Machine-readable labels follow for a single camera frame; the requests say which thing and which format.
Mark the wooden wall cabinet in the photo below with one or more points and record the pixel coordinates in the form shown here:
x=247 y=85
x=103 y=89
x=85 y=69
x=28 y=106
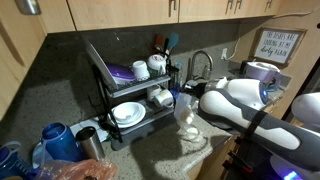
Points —
x=126 y=13
x=13 y=50

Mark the stainless steel tumbler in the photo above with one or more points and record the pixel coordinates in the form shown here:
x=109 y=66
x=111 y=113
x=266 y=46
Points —
x=91 y=146

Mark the steel kitchen faucet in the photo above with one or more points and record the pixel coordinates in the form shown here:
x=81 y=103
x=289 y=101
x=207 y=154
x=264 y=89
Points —
x=192 y=66

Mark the red plastic bag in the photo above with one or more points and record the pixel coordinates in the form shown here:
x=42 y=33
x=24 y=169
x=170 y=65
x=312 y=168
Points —
x=76 y=170

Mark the blue translucent jug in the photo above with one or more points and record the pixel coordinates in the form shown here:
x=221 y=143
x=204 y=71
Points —
x=11 y=163

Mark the large white plate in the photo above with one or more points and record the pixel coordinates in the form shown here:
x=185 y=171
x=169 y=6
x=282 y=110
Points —
x=100 y=66

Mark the black spatula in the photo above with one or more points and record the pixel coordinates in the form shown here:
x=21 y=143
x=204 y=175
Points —
x=165 y=46

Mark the white water filter pitcher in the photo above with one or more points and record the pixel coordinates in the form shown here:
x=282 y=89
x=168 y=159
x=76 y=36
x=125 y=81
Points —
x=261 y=71

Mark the framed text sign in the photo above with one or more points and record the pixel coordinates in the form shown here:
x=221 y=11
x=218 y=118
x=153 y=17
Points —
x=276 y=46

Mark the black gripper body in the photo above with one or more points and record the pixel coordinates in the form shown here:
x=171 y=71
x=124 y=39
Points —
x=198 y=90

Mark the printed white mug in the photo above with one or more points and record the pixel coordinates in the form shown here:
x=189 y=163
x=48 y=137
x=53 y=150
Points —
x=156 y=62

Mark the black utensil holder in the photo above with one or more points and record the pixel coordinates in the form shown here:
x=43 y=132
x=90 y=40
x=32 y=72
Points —
x=172 y=78

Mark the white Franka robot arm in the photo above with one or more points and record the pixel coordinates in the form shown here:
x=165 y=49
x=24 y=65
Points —
x=240 y=106

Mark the black two-tier dish rack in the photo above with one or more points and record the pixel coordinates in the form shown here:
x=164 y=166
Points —
x=140 y=86

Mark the clear rectangular plastic container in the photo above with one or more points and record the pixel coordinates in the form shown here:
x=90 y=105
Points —
x=180 y=104

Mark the white wall outlet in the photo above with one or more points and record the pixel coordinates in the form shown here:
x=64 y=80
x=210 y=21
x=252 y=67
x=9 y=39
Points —
x=224 y=54

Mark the dark drip mat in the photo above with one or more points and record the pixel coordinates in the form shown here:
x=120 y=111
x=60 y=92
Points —
x=146 y=138

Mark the wooden base cabinet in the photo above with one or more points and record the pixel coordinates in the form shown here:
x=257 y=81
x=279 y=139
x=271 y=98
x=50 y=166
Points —
x=206 y=163

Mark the stainless steel sink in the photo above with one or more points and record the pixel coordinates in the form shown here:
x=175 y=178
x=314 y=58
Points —
x=233 y=74

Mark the blue dish soap bottle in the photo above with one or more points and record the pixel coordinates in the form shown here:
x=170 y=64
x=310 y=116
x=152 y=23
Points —
x=175 y=94

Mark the teal spatula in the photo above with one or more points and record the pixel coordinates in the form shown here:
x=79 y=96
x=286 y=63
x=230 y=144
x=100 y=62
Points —
x=172 y=40

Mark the black robot stand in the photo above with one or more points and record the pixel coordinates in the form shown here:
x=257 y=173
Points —
x=240 y=163

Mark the red spatula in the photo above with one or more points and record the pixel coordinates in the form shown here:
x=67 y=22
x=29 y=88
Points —
x=159 y=40

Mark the white bowl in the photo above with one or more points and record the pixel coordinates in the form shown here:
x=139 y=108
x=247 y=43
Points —
x=126 y=111

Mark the purple bowl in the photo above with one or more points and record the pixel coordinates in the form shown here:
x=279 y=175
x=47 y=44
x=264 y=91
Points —
x=120 y=71

